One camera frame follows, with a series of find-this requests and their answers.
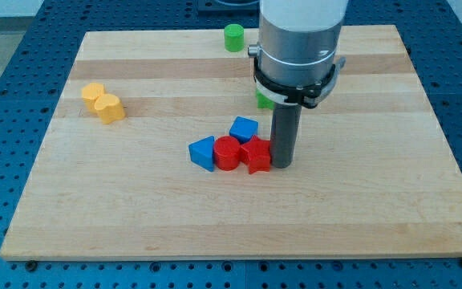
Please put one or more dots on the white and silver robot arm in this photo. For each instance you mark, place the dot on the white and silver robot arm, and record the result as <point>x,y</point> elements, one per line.
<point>297,41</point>

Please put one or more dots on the red cylinder block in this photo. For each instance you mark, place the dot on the red cylinder block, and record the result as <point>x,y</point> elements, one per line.
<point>226,152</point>

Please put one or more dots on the blue cube block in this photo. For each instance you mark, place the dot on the blue cube block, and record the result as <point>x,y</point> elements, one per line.
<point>243,129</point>

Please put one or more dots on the red star block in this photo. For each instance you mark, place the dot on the red star block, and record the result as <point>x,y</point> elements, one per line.
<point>255,154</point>

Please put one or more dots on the blue triangle block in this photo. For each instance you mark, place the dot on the blue triangle block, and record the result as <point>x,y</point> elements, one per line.
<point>201,153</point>

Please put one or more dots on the green block behind rod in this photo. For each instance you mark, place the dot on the green block behind rod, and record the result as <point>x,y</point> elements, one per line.
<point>263,102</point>

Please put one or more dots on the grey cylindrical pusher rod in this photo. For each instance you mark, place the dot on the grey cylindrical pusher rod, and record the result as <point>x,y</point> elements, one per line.
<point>284,130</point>

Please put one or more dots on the green cylinder block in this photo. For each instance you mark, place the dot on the green cylinder block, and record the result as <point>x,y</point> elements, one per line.
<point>234,37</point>

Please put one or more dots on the light wooden board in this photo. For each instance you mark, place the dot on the light wooden board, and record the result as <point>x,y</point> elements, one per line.
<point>372,176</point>

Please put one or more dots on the yellow heart block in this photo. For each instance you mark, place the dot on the yellow heart block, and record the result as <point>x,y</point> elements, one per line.
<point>109,108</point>

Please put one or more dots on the yellow hexagon block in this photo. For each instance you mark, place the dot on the yellow hexagon block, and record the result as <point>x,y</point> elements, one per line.
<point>90,93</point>

